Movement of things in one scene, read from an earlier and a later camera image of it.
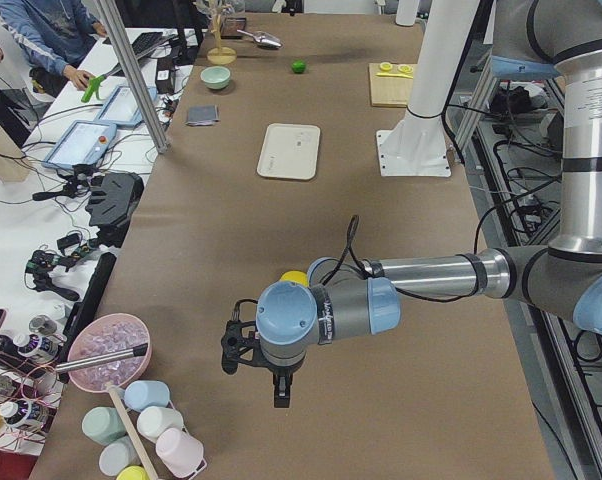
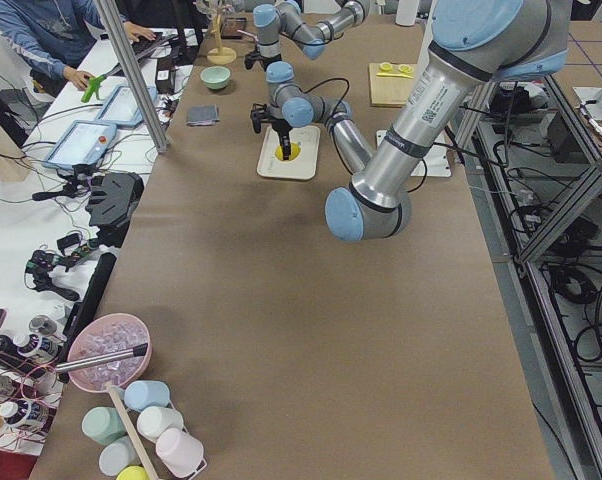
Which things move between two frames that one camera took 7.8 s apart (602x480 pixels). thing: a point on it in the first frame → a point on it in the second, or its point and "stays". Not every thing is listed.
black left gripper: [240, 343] → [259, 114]
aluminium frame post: [136, 74] stays
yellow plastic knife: [395, 75] stays
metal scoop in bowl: [137, 351] stays
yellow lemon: [296, 276] → [295, 151]
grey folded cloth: [203, 115] stays
